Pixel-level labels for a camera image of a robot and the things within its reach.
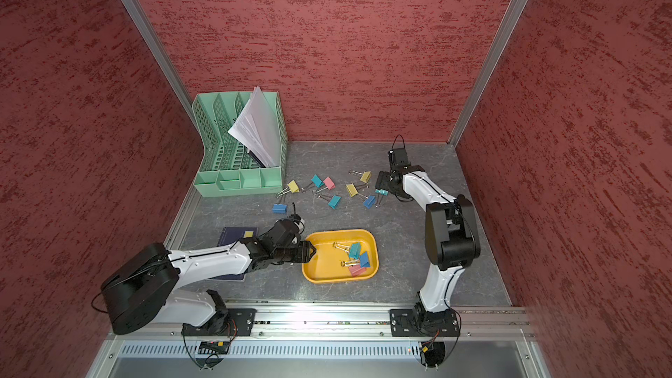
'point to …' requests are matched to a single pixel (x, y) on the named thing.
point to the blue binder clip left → (279, 208)
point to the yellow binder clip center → (352, 190)
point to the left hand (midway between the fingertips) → (307, 255)
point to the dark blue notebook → (229, 236)
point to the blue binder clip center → (370, 201)
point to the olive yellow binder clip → (366, 175)
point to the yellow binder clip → (292, 186)
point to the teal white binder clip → (381, 192)
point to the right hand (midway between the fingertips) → (388, 188)
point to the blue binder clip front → (363, 262)
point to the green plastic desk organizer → (229, 167)
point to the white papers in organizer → (258, 128)
